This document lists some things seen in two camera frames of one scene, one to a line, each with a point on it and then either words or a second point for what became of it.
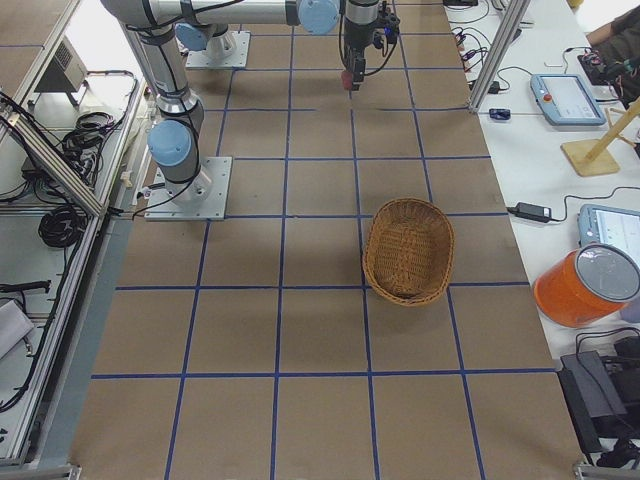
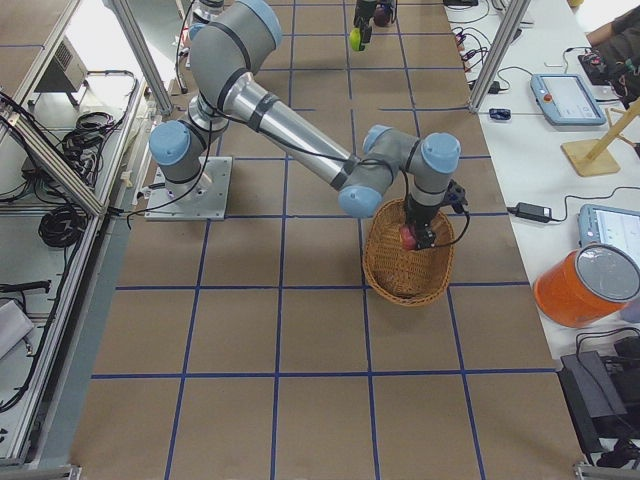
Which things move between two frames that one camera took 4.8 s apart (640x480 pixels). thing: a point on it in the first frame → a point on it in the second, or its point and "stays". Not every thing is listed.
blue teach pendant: (567, 100) stays
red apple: (347, 79) → (408, 237)
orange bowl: (585, 283) stays
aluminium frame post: (515, 15) stays
